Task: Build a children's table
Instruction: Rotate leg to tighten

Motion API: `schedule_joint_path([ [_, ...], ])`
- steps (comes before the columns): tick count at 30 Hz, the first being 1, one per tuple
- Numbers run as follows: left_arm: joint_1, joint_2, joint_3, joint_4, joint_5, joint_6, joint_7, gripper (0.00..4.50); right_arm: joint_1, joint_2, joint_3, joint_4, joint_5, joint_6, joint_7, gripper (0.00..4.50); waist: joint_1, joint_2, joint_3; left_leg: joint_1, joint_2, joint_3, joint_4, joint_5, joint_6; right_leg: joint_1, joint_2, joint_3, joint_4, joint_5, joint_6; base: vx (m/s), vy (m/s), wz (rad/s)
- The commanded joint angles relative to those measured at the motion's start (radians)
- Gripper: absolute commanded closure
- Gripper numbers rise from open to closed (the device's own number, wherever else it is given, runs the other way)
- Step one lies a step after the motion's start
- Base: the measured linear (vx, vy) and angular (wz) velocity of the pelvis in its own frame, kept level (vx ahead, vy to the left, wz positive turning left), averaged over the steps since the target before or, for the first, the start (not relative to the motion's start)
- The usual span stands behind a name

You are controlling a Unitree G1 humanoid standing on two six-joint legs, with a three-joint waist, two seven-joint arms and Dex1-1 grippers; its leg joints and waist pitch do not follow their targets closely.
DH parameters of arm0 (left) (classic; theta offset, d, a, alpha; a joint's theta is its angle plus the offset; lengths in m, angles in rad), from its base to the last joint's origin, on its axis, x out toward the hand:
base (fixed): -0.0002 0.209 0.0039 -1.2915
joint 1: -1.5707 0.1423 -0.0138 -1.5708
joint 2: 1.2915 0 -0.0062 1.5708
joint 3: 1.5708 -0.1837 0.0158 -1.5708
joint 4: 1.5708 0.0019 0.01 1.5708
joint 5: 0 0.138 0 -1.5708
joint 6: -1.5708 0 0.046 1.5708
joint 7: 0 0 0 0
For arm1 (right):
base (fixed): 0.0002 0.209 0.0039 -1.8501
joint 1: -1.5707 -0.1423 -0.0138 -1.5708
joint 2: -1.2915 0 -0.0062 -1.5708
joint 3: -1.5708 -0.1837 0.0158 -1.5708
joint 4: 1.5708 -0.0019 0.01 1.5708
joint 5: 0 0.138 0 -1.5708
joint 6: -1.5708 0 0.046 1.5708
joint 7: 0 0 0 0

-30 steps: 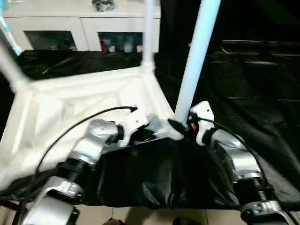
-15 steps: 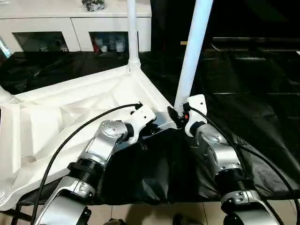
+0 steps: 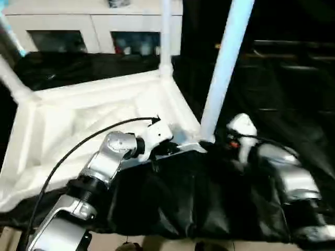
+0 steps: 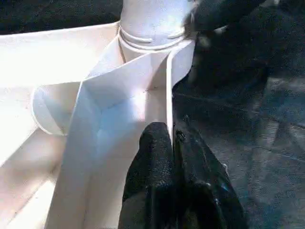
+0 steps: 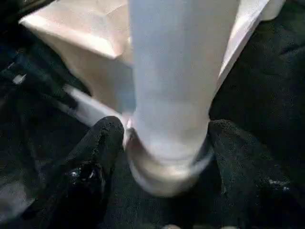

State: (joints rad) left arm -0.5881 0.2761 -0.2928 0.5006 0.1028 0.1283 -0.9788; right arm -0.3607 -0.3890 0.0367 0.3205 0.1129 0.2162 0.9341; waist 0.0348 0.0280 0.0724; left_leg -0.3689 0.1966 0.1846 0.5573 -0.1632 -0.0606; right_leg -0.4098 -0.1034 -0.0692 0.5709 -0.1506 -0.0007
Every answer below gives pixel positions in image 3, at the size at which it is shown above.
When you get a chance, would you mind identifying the white plastic table leg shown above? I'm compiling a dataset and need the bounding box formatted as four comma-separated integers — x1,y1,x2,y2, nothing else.
0,55,35,105
158,0,175,79
199,0,256,144

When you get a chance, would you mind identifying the white plastic table top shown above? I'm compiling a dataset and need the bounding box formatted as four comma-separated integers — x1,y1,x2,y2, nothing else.
0,70,210,213

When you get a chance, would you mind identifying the black mat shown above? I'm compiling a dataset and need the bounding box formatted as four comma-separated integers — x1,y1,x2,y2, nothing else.
0,51,335,245

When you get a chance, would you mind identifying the black television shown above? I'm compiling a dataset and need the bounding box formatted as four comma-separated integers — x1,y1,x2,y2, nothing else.
252,0,335,58

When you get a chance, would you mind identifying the black box with beige label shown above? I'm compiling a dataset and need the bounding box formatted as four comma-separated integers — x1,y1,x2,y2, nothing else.
182,0,254,63

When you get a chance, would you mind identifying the clear bag on cabinet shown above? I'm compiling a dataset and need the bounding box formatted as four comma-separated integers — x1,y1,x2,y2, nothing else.
108,0,132,9

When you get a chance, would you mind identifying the white cabinet with glass doors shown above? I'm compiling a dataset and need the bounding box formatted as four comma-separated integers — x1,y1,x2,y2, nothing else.
3,0,184,56

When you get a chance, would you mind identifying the blue white package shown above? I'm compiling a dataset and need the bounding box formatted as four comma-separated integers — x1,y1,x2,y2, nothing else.
0,15,27,58

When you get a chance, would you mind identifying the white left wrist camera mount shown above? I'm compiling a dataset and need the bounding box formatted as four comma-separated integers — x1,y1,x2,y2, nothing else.
138,118,174,163

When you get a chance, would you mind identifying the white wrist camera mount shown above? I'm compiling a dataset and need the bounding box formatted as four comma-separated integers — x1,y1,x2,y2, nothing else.
138,118,174,163
226,112,258,168

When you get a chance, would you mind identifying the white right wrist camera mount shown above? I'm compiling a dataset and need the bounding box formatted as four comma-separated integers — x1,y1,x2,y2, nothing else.
226,112,258,168

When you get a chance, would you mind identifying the black left wrist camera cable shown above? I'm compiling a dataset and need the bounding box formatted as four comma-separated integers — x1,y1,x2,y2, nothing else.
23,115,162,251

